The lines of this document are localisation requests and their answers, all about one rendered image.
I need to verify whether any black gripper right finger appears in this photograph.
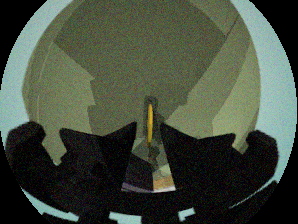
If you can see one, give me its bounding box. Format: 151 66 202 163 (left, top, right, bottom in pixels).
160 123 235 189

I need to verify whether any gold coin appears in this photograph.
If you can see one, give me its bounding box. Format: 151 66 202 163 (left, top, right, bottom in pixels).
146 105 152 148

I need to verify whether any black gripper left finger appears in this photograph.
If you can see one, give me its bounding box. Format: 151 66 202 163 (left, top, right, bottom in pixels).
59 121 137 190

